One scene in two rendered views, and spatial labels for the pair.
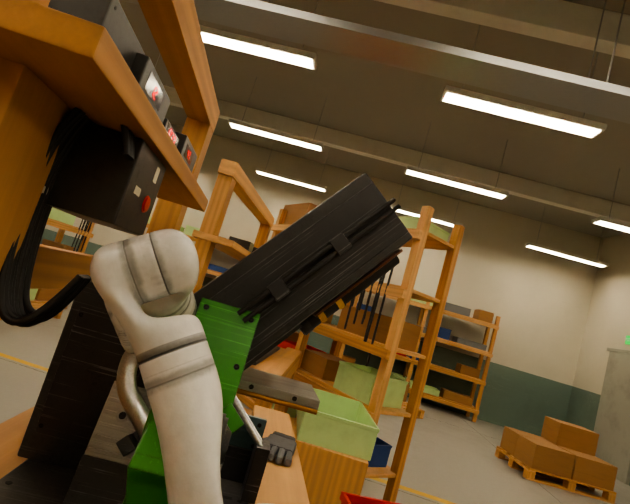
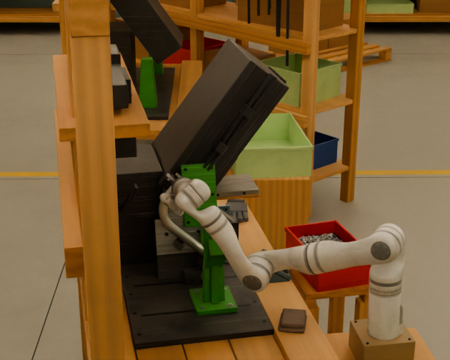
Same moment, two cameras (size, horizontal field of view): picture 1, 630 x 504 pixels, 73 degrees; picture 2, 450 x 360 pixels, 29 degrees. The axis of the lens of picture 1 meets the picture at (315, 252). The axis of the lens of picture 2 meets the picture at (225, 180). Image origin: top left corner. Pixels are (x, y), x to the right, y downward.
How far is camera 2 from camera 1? 211 cm
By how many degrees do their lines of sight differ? 29
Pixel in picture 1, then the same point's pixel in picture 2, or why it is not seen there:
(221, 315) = (194, 171)
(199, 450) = (234, 246)
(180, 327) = (214, 213)
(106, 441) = (164, 246)
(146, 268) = (197, 200)
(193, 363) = (223, 223)
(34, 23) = (126, 132)
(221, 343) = not seen: hidden behind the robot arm
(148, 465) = (216, 253)
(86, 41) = (146, 131)
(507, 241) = not seen: outside the picture
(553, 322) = not seen: outside the picture
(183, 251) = (206, 190)
